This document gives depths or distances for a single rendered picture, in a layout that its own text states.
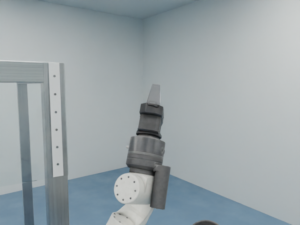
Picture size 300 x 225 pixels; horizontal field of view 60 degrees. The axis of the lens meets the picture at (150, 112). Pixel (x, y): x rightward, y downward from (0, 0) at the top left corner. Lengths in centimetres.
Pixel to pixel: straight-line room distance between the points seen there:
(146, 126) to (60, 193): 39
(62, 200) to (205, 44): 352
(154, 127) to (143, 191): 15
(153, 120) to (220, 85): 328
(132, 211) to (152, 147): 17
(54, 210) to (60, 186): 8
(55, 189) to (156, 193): 38
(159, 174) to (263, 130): 300
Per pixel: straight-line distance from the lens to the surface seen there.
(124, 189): 59
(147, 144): 61
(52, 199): 89
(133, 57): 517
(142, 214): 68
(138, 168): 62
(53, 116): 81
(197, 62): 419
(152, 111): 61
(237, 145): 378
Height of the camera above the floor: 163
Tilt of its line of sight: 6 degrees down
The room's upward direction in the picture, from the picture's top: straight up
